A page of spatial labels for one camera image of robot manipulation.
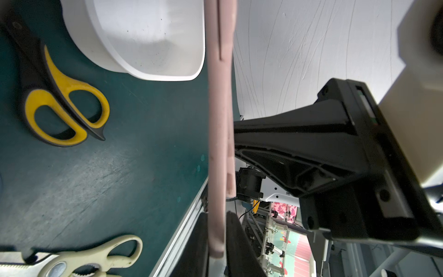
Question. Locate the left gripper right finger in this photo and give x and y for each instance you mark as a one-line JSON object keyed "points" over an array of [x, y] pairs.
{"points": [[241, 261]]}

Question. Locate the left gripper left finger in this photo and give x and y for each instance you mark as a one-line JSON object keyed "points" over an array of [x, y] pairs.
{"points": [[194, 258]]}

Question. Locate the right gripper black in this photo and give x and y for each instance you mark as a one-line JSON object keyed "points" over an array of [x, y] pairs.
{"points": [[342, 154]]}

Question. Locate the pink kitchen scissors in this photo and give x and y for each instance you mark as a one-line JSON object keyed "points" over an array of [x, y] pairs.
{"points": [[220, 20]]}

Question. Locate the cream handled scissors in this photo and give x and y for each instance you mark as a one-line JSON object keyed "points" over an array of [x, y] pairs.
{"points": [[64, 264]]}

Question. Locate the yellow black handled scissors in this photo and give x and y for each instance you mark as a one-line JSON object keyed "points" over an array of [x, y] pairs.
{"points": [[44, 85]]}

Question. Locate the white storage box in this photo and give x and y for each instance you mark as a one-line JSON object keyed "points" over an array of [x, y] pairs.
{"points": [[150, 40]]}

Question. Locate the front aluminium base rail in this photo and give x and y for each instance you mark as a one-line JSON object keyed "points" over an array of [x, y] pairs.
{"points": [[174, 249]]}

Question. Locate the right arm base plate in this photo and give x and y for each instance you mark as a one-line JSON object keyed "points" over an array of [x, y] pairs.
{"points": [[248, 184]]}

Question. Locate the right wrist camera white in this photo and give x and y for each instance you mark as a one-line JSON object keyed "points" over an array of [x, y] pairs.
{"points": [[413, 106]]}

